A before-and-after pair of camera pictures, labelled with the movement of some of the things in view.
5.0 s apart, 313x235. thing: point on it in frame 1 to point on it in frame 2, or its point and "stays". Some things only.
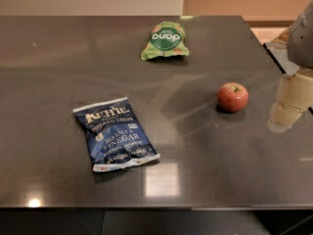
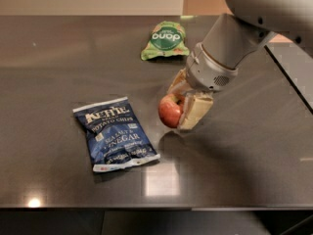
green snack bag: (166, 38) stays
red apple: (233, 97) to (170, 108)
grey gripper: (302, 44) to (205, 71)
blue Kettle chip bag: (113, 134) stays
